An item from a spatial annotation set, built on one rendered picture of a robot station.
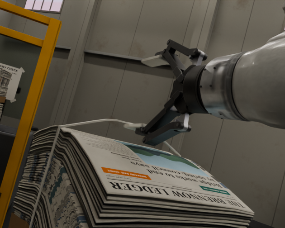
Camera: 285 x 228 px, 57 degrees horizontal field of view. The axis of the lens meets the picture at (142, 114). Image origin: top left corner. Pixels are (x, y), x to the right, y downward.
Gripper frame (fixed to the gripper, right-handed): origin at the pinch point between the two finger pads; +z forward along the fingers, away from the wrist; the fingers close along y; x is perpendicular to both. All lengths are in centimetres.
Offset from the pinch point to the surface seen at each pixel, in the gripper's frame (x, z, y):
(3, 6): -27, 196, -72
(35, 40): 2, 188, -53
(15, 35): -13, 193, -52
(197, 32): 297, 332, -238
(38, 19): 0, 188, -71
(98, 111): 221, 522, -48
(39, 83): 15, 185, -20
